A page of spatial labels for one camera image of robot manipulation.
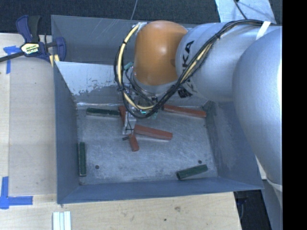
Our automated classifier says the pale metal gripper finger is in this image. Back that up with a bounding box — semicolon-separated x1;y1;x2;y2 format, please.
129;114;137;132
122;114;131;136

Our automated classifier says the red-brown flat block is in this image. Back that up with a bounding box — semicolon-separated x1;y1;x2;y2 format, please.
162;104;207;119
133;124;174;141
128;133;140;152
118;105;127;125

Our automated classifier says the dark green flat block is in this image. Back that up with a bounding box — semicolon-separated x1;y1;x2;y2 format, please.
176;164;209;181
86;107;121;117
77;141;87;177

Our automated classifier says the grey metal bin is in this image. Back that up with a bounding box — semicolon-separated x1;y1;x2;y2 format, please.
50;14;265;205

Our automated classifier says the pale wood board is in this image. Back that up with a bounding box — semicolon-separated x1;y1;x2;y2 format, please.
8;56;59;197

